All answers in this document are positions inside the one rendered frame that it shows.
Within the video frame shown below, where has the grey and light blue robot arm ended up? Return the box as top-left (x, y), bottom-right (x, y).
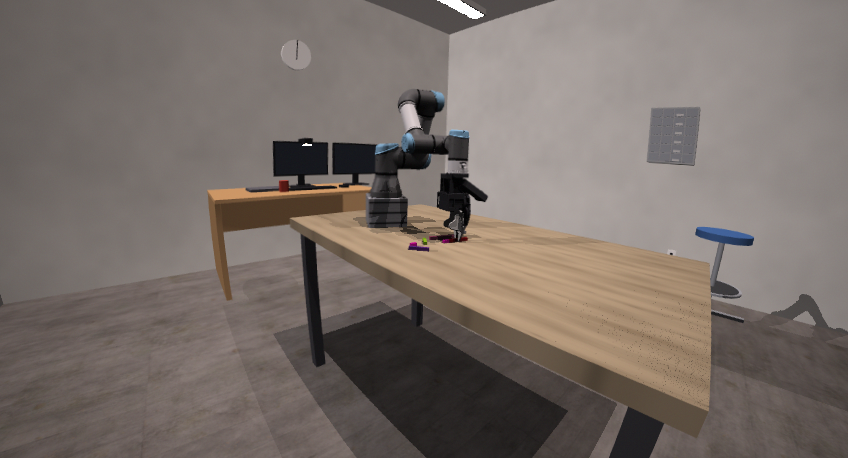
top-left (370, 89), bottom-right (488, 202)

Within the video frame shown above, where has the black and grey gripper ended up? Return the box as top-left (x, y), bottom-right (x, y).
top-left (437, 173), bottom-right (471, 242)

